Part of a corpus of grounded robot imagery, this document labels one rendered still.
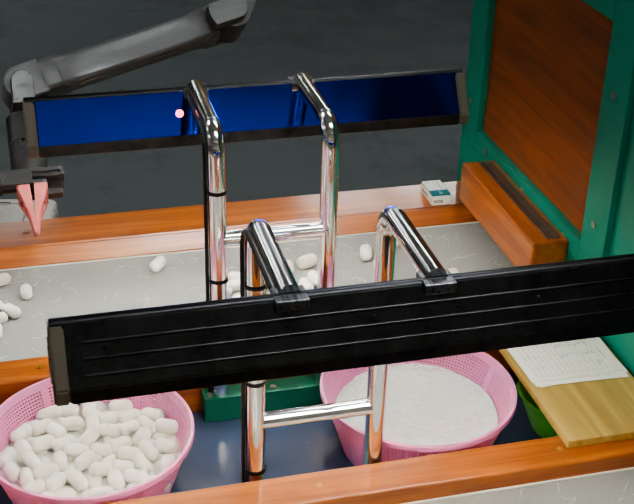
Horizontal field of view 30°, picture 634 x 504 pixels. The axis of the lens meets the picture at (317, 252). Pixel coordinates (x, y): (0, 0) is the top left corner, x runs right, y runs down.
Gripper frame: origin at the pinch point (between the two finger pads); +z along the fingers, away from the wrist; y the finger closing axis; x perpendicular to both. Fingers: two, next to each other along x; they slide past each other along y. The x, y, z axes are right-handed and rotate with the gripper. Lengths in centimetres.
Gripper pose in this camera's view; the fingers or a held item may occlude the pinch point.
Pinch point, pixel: (36, 230)
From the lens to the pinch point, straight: 189.1
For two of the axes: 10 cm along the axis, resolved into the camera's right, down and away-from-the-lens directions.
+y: 9.6, -1.1, 2.4
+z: 1.9, 9.2, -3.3
